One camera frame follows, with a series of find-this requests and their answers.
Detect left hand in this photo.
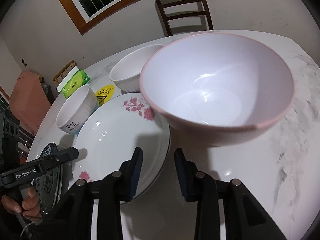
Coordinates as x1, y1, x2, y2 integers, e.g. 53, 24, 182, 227
1, 186, 41, 219

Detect small blue floral plate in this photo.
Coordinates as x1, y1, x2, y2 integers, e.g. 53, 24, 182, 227
34, 142, 66, 217

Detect green tissue box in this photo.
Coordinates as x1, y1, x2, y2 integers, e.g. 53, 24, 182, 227
56, 66, 90, 99

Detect white plate pink flowers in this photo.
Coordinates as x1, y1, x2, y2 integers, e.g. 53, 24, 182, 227
72, 93, 171, 197

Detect white ribbed bowl pink base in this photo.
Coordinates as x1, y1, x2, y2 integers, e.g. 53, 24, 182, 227
109, 44, 164, 93

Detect yellow round warning sticker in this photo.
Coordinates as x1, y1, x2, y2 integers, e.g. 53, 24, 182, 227
95, 85, 115, 107

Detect dark wooden chair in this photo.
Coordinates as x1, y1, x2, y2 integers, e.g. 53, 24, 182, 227
155, 0, 214, 36

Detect white bowl blue dog print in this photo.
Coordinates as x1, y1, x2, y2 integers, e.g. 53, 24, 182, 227
55, 84, 99, 135

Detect light bamboo chair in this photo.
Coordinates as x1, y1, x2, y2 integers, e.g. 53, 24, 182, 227
52, 60, 76, 86

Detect pink cardboard box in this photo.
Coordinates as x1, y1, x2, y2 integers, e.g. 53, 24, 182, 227
9, 70, 51, 135

